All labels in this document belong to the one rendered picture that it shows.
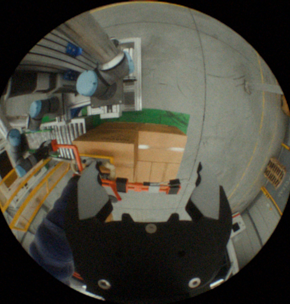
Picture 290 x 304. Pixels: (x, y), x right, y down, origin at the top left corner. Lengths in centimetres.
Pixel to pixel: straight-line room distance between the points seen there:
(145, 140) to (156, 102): 73
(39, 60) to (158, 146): 126
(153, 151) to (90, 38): 118
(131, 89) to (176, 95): 73
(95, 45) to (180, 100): 156
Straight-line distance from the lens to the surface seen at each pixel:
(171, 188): 66
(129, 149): 77
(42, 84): 57
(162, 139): 117
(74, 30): 31
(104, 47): 35
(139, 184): 64
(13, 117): 92
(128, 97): 145
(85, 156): 79
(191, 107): 180
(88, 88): 44
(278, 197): 939
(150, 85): 167
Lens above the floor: 163
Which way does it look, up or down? 62 degrees down
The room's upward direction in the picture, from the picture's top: 175 degrees counter-clockwise
